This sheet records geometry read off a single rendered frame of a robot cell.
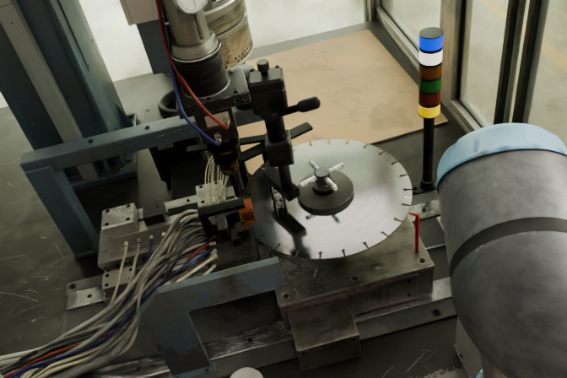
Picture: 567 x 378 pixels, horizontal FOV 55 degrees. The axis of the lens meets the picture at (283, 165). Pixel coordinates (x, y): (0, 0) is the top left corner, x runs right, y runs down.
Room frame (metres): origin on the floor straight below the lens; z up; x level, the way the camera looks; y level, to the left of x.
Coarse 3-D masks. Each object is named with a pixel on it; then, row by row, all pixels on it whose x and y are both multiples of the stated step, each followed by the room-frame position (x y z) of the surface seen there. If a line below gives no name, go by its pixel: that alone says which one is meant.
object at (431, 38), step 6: (420, 30) 0.95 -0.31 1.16; (426, 30) 0.94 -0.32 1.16; (432, 30) 0.94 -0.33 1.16; (438, 30) 0.93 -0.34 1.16; (420, 36) 0.93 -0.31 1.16; (426, 36) 0.92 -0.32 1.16; (432, 36) 0.92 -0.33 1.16; (438, 36) 0.91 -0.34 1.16; (420, 42) 0.93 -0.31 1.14; (426, 42) 0.92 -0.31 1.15; (432, 42) 0.91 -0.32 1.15; (438, 42) 0.91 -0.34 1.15; (420, 48) 0.93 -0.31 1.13; (426, 48) 0.92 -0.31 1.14; (432, 48) 0.91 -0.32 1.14; (438, 48) 0.91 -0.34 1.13
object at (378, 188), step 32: (320, 160) 0.87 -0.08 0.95; (352, 160) 0.85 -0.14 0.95; (384, 160) 0.83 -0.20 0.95; (256, 192) 0.81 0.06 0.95; (384, 192) 0.74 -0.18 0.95; (256, 224) 0.72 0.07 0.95; (288, 224) 0.71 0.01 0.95; (320, 224) 0.69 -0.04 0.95; (352, 224) 0.68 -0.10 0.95; (384, 224) 0.66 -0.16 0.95
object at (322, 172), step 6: (312, 162) 0.81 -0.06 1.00; (318, 168) 0.79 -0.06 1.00; (324, 168) 0.78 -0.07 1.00; (336, 168) 0.78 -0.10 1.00; (342, 168) 0.78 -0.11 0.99; (318, 174) 0.77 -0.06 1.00; (324, 174) 0.77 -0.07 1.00; (330, 174) 0.77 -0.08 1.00; (306, 180) 0.76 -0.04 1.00; (312, 180) 0.76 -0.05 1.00; (318, 180) 0.76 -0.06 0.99; (324, 180) 0.76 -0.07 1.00; (330, 180) 0.75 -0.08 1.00; (300, 186) 0.76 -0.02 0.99; (324, 186) 0.76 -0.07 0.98; (330, 186) 0.74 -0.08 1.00; (336, 186) 0.73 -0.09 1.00
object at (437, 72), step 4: (420, 64) 0.93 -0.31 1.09; (440, 64) 0.92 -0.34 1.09; (420, 68) 0.93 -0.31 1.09; (424, 68) 0.92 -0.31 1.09; (428, 68) 0.91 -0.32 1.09; (432, 68) 0.91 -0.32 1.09; (436, 68) 0.91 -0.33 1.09; (440, 68) 0.92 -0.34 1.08; (420, 72) 0.93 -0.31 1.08; (424, 72) 0.92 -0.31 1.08; (428, 72) 0.91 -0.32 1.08; (432, 72) 0.91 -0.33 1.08; (436, 72) 0.91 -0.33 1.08; (440, 72) 0.92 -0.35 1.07; (420, 76) 0.93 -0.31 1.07; (424, 76) 0.92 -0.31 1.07; (428, 76) 0.91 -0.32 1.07; (432, 76) 0.91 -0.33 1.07; (436, 76) 0.91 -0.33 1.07; (440, 76) 0.92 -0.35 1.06
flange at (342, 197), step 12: (336, 180) 0.79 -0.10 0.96; (348, 180) 0.78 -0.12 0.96; (300, 192) 0.78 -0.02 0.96; (312, 192) 0.77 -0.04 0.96; (324, 192) 0.75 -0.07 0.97; (336, 192) 0.75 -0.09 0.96; (348, 192) 0.75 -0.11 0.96; (312, 204) 0.74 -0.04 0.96; (324, 204) 0.73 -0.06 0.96; (336, 204) 0.73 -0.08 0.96
